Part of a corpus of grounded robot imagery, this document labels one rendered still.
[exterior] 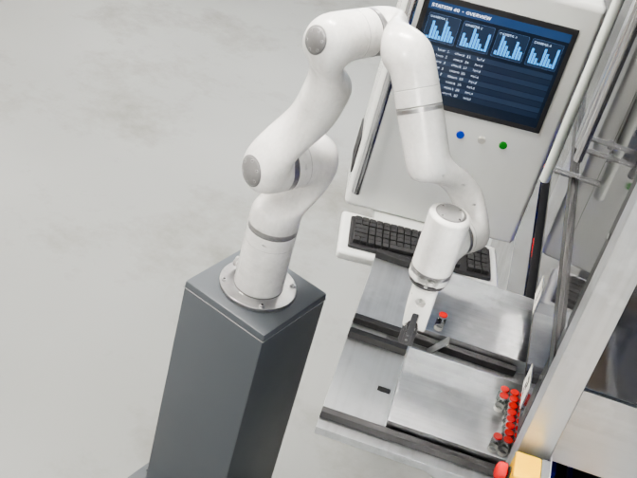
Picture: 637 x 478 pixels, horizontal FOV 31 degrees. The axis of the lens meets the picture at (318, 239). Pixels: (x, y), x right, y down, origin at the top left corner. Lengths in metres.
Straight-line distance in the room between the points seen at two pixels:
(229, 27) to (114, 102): 1.04
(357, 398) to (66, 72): 3.01
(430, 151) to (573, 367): 0.49
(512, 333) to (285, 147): 0.79
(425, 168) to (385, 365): 0.62
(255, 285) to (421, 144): 0.70
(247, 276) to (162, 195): 1.86
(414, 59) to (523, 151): 1.04
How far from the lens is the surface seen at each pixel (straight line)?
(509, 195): 3.24
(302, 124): 2.43
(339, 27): 2.25
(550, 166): 2.87
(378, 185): 3.22
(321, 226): 4.56
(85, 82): 5.18
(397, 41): 2.19
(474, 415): 2.60
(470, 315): 2.87
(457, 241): 2.20
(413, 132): 2.18
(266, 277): 2.69
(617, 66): 2.40
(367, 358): 2.64
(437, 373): 2.67
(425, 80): 2.18
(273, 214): 2.60
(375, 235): 3.12
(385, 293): 2.85
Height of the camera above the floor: 2.58
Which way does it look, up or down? 35 degrees down
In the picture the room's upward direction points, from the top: 16 degrees clockwise
